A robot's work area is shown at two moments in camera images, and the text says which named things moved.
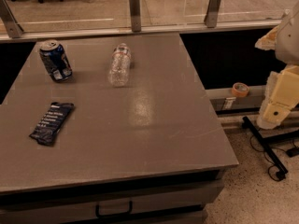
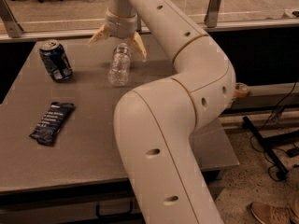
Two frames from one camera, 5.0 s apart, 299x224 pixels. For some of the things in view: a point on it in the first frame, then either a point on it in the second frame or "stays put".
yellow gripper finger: [268, 41] -> [100, 35]
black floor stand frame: [264, 145] stays put
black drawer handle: [97, 213] stays put
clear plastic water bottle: [119, 75] stays put
